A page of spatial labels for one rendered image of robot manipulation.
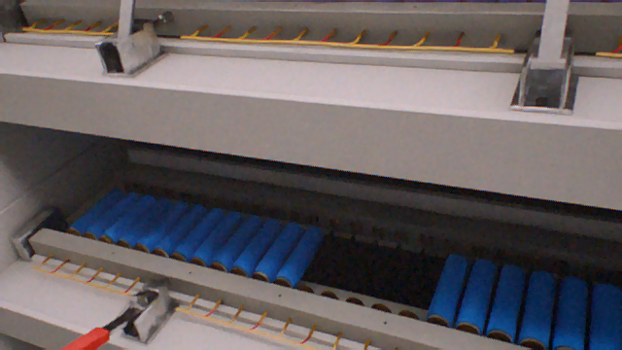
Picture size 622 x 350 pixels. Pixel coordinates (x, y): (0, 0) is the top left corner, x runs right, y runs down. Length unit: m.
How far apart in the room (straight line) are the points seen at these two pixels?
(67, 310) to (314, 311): 0.22
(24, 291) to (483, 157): 0.41
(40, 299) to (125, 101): 0.22
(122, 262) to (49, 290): 0.08
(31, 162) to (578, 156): 0.48
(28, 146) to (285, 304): 0.30
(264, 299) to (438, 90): 0.21
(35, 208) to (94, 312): 0.15
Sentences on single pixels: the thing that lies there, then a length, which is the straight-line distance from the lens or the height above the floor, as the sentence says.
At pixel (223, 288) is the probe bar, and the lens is 0.44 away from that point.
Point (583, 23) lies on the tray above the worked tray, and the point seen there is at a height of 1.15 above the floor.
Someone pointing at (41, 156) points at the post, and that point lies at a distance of 0.60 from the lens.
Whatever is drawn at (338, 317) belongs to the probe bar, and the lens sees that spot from 0.40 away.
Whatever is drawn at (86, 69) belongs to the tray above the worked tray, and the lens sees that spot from 0.43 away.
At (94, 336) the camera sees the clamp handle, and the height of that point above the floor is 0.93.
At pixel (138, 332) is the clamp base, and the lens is 0.46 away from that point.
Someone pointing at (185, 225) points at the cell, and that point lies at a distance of 0.53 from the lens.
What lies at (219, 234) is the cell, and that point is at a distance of 0.50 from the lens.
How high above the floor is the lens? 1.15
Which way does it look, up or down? 15 degrees down
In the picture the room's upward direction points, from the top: 1 degrees clockwise
